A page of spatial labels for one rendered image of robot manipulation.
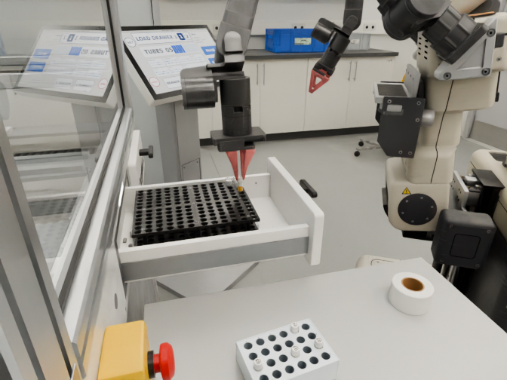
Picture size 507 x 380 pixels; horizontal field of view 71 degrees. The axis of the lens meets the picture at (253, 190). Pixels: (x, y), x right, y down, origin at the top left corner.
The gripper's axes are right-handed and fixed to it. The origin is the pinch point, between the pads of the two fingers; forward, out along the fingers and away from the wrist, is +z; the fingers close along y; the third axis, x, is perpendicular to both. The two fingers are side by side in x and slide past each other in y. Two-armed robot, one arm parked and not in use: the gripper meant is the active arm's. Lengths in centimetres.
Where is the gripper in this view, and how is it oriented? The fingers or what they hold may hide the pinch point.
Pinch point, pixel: (239, 175)
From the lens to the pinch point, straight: 74.0
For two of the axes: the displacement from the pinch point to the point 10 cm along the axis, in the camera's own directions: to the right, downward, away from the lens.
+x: -2.2, -4.0, 8.9
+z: 0.3, 9.1, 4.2
